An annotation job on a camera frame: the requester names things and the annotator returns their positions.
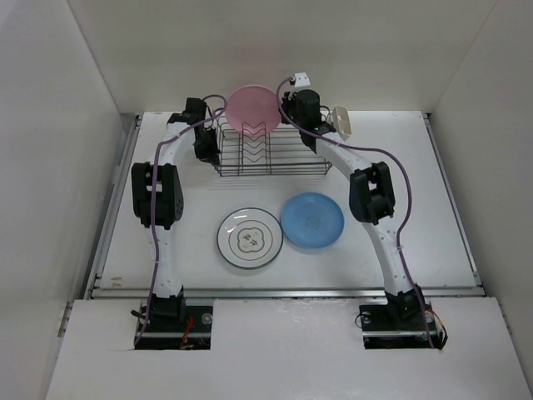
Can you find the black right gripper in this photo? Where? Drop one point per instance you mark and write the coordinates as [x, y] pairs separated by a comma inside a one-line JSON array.
[[286, 102]]

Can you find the metal table edge rail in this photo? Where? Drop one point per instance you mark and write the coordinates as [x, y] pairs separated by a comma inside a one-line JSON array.
[[242, 293]]

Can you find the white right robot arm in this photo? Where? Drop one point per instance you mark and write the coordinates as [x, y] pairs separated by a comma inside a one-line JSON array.
[[371, 195]]

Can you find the blue plate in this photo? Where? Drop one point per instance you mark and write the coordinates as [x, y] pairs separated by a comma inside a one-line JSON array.
[[312, 221]]

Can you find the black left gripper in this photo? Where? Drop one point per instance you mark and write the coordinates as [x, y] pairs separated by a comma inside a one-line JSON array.
[[210, 155]]

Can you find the white cutlery holder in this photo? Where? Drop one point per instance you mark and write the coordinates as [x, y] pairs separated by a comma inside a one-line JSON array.
[[340, 120]]

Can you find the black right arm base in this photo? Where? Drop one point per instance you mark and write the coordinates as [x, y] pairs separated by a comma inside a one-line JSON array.
[[381, 330]]

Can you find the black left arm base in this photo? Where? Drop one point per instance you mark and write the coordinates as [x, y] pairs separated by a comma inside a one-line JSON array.
[[174, 323]]

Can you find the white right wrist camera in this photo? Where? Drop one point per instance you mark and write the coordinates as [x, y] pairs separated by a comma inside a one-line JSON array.
[[300, 80]]

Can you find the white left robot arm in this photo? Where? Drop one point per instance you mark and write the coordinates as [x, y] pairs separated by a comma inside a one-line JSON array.
[[157, 196]]

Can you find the pink plate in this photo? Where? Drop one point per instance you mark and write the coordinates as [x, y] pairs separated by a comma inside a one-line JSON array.
[[253, 109]]

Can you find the metal wire dish rack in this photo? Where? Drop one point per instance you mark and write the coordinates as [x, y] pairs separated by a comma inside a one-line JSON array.
[[253, 151]]

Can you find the white plate grey flower outline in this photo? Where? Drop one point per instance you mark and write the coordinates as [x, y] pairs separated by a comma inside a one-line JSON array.
[[250, 238]]

